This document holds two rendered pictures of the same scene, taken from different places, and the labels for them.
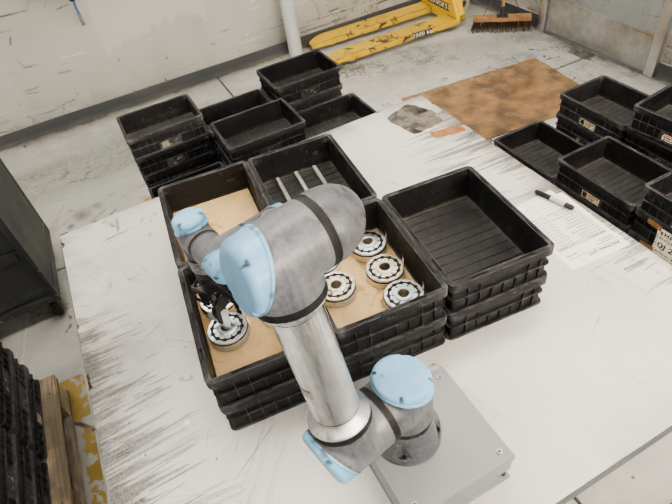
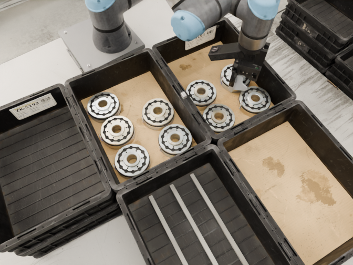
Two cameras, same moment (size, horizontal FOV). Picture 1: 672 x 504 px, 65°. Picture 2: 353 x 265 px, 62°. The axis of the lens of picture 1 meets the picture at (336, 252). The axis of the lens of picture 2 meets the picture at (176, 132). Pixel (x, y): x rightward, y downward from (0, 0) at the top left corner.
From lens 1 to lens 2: 1.45 m
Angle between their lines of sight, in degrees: 73
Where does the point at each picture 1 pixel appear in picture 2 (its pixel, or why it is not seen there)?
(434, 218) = (63, 209)
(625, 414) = not seen: outside the picture
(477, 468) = (78, 26)
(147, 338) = not seen: hidden behind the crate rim
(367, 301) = (133, 109)
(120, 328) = (341, 124)
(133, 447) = (274, 51)
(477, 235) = (27, 183)
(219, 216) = (309, 215)
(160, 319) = not seen: hidden behind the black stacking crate
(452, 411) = (85, 49)
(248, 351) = (216, 69)
